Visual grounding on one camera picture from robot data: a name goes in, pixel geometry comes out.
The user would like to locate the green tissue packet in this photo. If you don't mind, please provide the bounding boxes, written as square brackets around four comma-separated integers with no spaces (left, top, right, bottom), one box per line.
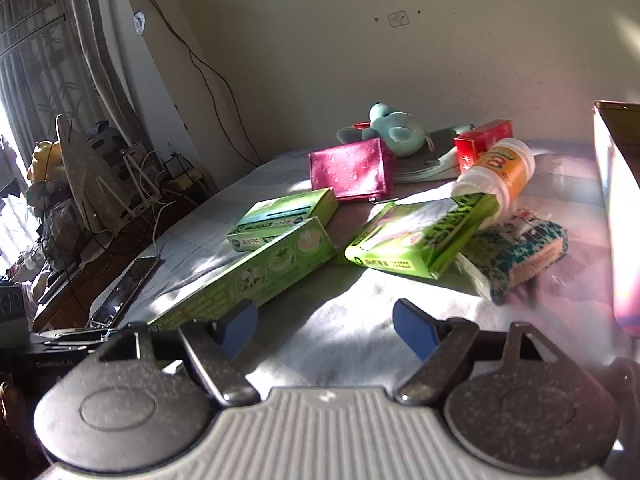
[344,192,501,281]

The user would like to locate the blue patterned packet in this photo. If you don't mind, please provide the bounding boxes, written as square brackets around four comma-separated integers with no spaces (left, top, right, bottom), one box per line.
[457,208,570,305]

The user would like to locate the wooden desk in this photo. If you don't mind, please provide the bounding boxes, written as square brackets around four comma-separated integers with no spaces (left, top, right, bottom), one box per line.
[31,180,213,332]

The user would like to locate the beige folded board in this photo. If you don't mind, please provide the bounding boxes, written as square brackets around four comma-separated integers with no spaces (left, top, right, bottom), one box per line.
[55,114,122,235]

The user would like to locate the black wall cable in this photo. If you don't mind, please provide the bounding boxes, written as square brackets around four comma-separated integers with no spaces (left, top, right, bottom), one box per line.
[115,0,263,167]

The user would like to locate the red box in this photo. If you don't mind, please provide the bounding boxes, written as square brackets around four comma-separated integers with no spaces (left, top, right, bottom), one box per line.
[454,119,515,175]

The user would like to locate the pink embossed wallet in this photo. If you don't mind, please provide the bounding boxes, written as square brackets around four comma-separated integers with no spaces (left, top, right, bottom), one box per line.
[308,136,397,203]

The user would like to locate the black smartphone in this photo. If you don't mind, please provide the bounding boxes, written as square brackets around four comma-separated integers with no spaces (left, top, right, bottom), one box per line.
[89,255,165,329]

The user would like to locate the white wire rack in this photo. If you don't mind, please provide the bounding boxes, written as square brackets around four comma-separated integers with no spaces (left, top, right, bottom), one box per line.
[120,142,168,218]

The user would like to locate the white charging cable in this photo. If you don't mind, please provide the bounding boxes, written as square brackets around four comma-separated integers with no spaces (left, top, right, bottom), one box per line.
[149,199,177,261]

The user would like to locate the orange bottle with white cap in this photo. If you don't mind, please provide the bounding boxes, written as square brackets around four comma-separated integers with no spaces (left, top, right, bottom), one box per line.
[451,138,536,221]

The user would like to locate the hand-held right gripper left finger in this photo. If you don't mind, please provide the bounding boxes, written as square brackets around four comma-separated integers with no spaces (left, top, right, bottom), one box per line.
[95,299,262,407]

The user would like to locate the long green box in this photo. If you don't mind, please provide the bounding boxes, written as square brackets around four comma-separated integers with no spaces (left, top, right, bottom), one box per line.
[147,216,337,332]

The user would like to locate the small green toothpaste box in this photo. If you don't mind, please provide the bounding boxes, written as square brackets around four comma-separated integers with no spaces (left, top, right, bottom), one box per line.
[226,187,340,253]

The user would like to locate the gold tin box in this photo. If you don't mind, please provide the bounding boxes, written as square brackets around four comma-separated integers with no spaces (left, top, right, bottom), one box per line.
[593,100,640,336]

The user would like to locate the yellow plush toy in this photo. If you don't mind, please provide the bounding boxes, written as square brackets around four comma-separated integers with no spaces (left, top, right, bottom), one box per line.
[26,140,65,182]

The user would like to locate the teal plush toy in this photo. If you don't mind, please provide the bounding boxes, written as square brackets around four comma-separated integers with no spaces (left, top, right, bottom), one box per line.
[336,102,428,157]

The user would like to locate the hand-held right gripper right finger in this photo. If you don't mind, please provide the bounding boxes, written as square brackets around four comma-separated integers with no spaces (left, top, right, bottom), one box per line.
[392,298,546,407]

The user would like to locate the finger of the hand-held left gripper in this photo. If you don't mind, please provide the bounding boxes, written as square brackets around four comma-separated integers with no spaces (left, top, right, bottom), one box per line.
[31,326,120,351]

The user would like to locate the patterned grey curtain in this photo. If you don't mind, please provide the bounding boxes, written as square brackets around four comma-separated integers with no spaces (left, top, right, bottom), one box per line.
[0,0,148,201]

